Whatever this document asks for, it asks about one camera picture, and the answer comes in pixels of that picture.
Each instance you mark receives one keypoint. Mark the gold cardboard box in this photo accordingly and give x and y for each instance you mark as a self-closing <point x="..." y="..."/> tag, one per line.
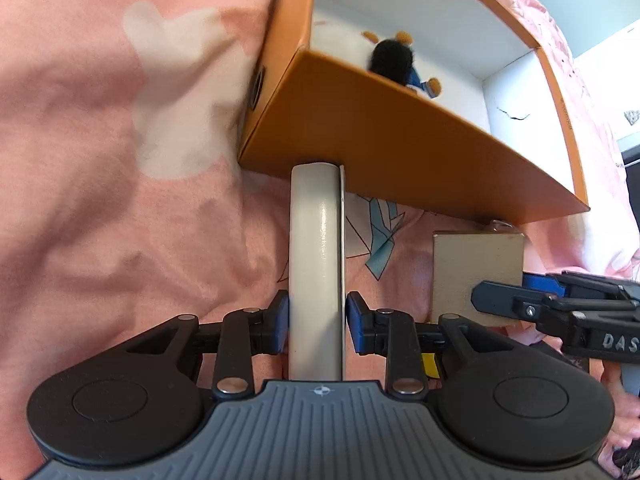
<point x="470" y="260"/>

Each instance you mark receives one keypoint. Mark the white plush toy pink stripes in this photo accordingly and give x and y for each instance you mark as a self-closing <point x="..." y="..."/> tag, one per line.
<point x="340" y="45"/>

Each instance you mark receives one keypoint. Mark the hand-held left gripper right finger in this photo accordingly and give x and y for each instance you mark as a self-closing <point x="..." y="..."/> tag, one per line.
<point x="355" y="322"/>

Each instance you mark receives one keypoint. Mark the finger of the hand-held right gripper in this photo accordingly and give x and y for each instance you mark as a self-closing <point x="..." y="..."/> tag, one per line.
<point x="545" y="284"/>
<point x="500" y="299"/>

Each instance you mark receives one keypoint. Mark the orange cardboard box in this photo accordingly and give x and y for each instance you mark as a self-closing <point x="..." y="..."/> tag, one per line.
<point x="375" y="130"/>

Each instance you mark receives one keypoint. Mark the white glasses case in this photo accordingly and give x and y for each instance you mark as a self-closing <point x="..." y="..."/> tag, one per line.
<point x="315" y="260"/>

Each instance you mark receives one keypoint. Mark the pink printed blanket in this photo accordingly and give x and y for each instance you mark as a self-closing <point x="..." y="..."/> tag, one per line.
<point x="100" y="210"/>

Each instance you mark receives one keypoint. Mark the plush doll blue outfit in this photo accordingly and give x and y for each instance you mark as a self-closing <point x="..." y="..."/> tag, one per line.
<point x="395" y="62"/>

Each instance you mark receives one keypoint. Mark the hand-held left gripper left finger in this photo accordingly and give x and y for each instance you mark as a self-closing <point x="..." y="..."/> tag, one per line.
<point x="280" y="322"/>

